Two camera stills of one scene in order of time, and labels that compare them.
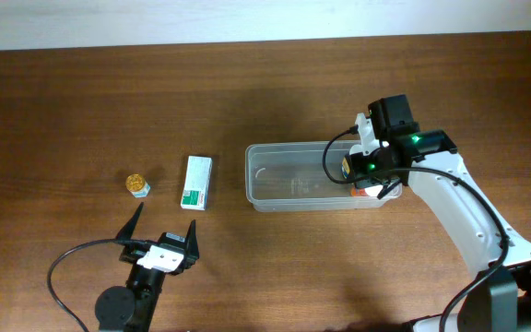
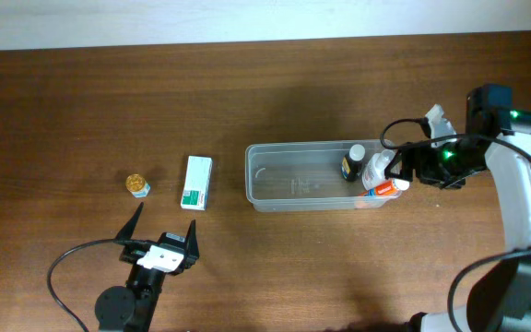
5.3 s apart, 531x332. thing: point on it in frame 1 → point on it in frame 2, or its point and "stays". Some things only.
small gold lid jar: [137, 185] stays
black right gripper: [357, 165] → [422, 171]
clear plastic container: [290, 175] stays
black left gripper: [190, 252] stays
